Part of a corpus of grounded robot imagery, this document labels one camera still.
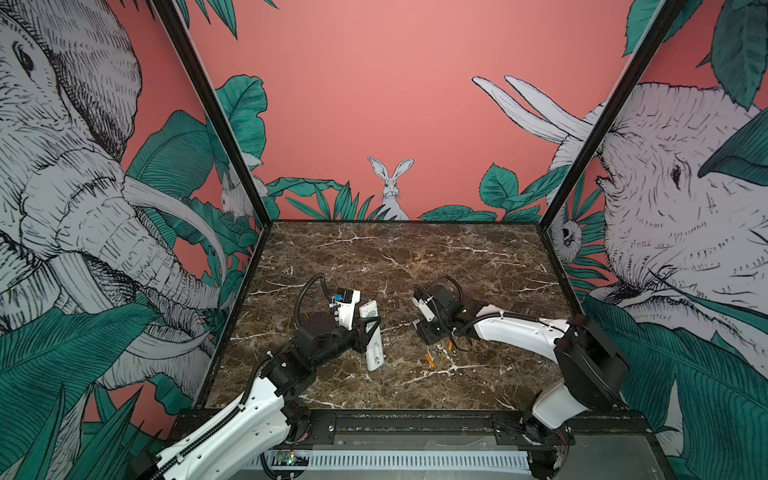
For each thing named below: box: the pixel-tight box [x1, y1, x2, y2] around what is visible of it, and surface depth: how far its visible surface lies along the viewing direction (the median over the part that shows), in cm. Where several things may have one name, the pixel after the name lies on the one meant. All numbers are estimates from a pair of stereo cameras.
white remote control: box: [359, 300, 385, 372], surface depth 75 cm
